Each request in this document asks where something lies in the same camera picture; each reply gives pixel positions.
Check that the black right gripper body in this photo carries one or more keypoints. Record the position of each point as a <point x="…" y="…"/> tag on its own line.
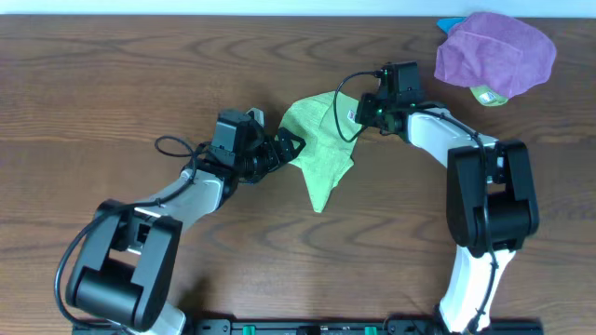
<point x="373" y="112"/>

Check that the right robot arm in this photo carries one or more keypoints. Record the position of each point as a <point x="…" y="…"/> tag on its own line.
<point x="491" y="205"/>

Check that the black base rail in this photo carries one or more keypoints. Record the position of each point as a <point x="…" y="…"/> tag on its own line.
<point x="400" y="326"/>

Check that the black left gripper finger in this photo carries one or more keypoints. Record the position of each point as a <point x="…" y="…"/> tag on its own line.
<point x="291" y="148"/>
<point x="283" y="138"/>

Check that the purple cloth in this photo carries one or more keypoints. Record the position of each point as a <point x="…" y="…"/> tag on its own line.
<point x="505" y="54"/>

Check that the blue cloth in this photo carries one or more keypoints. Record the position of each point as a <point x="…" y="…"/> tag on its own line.
<point x="447" y="24"/>

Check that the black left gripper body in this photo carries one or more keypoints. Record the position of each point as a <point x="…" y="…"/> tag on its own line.
<point x="277" y="152"/>

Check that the light green cloth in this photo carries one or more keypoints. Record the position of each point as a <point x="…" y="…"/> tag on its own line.
<point x="322" y="121"/>

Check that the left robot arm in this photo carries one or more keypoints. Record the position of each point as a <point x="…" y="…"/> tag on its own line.
<point x="115" y="274"/>

